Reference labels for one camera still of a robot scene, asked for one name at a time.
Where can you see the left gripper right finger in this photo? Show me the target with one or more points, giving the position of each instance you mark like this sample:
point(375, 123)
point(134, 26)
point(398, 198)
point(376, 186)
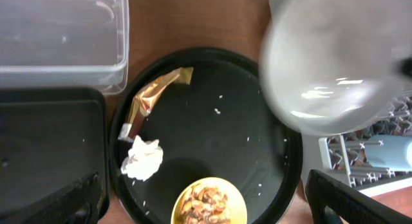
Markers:
point(331, 201)

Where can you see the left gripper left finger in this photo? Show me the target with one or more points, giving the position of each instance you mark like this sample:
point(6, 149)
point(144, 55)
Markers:
point(78, 202)

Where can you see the blue cup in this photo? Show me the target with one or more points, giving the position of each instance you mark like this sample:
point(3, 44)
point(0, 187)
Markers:
point(392, 152)

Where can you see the white tissue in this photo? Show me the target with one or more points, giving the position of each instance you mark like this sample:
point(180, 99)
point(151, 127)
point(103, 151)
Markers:
point(143, 159)

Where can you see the gold foil wrapper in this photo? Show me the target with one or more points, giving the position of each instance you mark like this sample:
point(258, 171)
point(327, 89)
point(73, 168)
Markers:
point(144, 100)

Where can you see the yellow bowl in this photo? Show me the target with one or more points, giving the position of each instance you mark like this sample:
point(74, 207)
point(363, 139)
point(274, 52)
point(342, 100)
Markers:
point(236, 202)

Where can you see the food scraps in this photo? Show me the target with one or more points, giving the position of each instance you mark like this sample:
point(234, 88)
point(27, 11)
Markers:
point(204, 204)

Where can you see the grey round plate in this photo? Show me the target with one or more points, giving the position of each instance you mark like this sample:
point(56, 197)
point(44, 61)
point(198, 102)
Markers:
point(329, 67)

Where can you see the grey dishwasher rack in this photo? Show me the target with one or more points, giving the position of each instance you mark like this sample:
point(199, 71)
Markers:
point(343, 157)

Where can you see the black rectangular tray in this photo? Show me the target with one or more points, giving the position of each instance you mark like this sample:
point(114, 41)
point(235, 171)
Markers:
point(50, 137)

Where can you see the round black serving tray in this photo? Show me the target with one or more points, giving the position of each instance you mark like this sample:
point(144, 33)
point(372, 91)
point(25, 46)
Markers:
point(219, 125)

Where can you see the clear plastic storage bin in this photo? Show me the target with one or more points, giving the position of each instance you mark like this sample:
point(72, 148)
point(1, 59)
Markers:
point(58, 43)

